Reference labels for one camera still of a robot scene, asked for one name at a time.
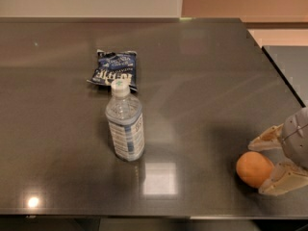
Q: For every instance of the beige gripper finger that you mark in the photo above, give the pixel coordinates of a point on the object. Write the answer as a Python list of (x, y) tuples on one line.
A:
[(268, 140), (285, 177)]

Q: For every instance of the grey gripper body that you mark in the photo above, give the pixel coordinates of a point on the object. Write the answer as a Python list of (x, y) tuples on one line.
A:
[(295, 138)]

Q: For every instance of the orange fruit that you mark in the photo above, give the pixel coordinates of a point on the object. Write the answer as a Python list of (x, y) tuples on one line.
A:
[(254, 168)]

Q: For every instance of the clear plastic water bottle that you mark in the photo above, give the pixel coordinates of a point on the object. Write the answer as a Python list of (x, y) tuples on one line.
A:
[(124, 115)]

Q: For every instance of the blue snack bag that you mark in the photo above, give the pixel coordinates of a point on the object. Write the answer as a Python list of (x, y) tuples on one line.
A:
[(115, 65)]

